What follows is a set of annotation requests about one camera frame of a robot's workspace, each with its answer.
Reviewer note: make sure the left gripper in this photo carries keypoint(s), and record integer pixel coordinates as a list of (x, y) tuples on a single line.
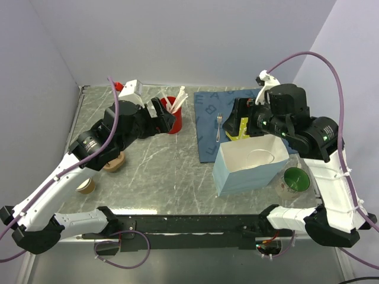
[(167, 118)]

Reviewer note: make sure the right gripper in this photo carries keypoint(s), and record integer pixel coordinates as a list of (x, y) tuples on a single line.
[(244, 107)]

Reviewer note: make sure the brown paper cup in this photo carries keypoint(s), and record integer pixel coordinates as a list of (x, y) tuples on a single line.
[(87, 187)]

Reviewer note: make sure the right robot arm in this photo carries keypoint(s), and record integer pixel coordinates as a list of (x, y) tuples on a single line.
[(285, 114)]

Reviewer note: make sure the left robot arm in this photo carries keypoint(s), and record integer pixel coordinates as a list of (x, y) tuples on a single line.
[(37, 226)]

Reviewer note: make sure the red straw holder cup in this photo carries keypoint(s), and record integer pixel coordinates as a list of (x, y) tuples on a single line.
[(178, 115)]

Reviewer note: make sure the yellow dotted plate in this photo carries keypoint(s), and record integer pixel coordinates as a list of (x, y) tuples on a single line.
[(242, 131)]

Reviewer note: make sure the silver fork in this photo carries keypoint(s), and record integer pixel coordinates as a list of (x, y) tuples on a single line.
[(219, 121)]

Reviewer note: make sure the blue letter-print cloth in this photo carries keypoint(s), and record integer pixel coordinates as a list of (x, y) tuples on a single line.
[(207, 106)]

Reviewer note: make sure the white wrapped straws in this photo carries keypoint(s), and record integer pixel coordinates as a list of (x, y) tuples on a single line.
[(178, 101)]

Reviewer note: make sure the light blue paper bag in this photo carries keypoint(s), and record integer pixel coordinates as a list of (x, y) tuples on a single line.
[(248, 164)]

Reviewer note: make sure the cardboard cup carrier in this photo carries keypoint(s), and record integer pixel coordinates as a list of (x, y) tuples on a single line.
[(114, 165)]

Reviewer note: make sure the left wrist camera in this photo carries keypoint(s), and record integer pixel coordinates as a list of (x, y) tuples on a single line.
[(130, 91)]

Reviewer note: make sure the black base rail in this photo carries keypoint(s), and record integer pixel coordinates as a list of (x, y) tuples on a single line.
[(189, 231)]

